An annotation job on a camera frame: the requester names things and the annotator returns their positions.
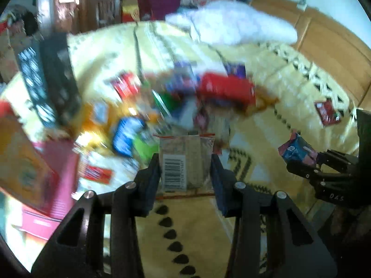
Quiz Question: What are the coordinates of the blue snack packet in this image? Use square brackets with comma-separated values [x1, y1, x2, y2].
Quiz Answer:
[112, 117, 146, 157]

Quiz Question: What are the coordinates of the wooden headboard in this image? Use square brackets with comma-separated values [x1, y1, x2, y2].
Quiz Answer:
[250, 0, 371, 113]

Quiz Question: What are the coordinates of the yellow snack packet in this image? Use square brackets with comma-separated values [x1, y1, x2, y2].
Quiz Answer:
[243, 91, 280, 116]

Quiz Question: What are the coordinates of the pink blue cookie packet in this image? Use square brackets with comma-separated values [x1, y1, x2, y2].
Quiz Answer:
[278, 133, 319, 167]

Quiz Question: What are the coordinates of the flat red sachet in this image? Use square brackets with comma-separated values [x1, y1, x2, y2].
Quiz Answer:
[82, 164, 113, 185]

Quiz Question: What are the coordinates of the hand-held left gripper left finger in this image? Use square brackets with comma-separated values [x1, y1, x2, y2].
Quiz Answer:
[30, 153, 161, 278]

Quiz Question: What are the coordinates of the black bag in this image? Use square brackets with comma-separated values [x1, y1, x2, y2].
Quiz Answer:
[22, 12, 40, 36]

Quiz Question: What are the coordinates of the black box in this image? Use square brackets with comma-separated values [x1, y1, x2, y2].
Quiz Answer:
[17, 32, 82, 128]

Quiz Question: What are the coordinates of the white pillow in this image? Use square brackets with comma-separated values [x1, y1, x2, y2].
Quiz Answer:
[165, 1, 299, 46]

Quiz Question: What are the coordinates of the red gift box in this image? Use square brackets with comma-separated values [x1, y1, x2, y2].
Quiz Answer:
[121, 0, 141, 23]

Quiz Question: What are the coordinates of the large red snack bag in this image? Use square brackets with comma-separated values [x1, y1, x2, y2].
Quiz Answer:
[196, 72, 256, 108]

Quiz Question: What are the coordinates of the wooden bookshelf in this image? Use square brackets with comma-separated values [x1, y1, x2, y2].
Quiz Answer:
[80, 0, 126, 34]

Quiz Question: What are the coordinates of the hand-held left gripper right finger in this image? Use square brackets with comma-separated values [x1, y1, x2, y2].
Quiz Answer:
[210, 153, 338, 278]

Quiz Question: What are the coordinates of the green snack packet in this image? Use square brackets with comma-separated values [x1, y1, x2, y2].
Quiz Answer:
[133, 133, 160, 164]

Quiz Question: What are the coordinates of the pink box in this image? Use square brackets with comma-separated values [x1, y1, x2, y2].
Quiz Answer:
[19, 139, 81, 239]

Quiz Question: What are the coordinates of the red rectangular snack packet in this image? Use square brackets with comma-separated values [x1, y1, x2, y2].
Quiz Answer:
[111, 72, 143, 98]

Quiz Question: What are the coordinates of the purple white snack packet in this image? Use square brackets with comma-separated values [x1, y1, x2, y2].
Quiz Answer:
[225, 63, 247, 79]

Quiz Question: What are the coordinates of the small red sachet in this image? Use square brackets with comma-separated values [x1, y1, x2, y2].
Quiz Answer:
[314, 99, 343, 127]

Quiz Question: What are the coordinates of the clear grain snack packet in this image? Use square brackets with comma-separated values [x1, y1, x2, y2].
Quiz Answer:
[153, 133, 216, 195]

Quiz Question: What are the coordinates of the pile of mixed snack packets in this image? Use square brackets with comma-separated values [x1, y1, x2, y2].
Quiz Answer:
[75, 61, 279, 168]

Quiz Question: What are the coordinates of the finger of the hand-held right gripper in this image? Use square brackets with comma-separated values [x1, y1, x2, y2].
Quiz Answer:
[314, 150, 360, 170]
[285, 162, 355, 186]

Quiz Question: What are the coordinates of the yellow patterned bedsheet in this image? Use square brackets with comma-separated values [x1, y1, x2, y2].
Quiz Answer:
[0, 20, 363, 278]

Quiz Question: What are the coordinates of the orange red box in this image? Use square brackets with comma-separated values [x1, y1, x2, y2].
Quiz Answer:
[0, 101, 59, 216]

